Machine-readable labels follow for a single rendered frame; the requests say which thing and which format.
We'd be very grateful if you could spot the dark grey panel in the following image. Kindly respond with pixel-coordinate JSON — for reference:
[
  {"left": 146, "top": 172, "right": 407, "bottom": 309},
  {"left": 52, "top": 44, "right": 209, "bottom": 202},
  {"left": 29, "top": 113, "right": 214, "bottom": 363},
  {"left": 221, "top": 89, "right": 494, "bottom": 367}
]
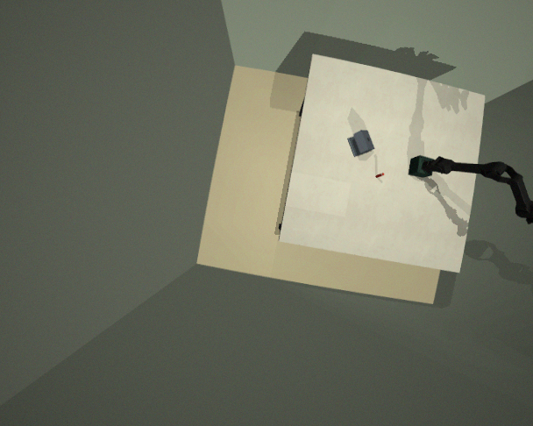
[{"left": 348, "top": 130, "right": 374, "bottom": 157}]

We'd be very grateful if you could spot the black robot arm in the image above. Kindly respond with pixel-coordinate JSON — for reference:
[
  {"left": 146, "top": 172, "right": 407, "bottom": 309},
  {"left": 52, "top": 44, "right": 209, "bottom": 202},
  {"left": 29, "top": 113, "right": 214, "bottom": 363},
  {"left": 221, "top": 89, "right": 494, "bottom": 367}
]
[{"left": 421, "top": 156, "right": 533, "bottom": 224}]

